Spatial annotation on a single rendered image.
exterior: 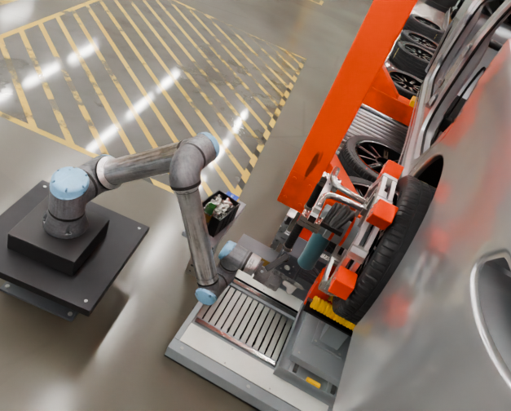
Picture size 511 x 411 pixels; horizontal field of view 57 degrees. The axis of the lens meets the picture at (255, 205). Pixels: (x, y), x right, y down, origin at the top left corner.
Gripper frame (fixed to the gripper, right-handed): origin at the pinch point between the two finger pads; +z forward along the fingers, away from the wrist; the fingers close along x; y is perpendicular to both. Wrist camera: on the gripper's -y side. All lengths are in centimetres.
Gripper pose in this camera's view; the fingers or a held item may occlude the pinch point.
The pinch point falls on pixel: (301, 286)
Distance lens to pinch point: 203.0
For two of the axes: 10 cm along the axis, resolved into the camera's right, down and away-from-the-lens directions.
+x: -0.1, -1.6, -9.9
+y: -4.9, 8.6, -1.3
